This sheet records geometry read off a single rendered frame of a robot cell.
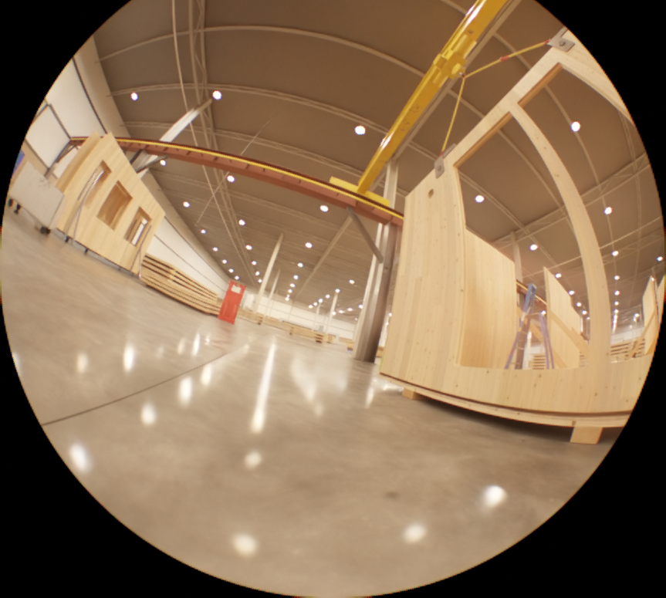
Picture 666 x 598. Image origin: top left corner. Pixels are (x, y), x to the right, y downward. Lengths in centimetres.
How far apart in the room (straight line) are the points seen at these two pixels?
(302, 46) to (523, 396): 1191
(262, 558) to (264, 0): 1236
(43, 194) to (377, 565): 491
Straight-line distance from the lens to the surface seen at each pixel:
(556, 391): 141
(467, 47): 545
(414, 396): 220
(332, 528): 55
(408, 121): 628
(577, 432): 142
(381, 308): 713
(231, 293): 741
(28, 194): 480
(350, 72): 1104
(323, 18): 1091
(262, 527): 52
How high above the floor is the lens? 42
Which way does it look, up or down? 20 degrees up
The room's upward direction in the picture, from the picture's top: 15 degrees clockwise
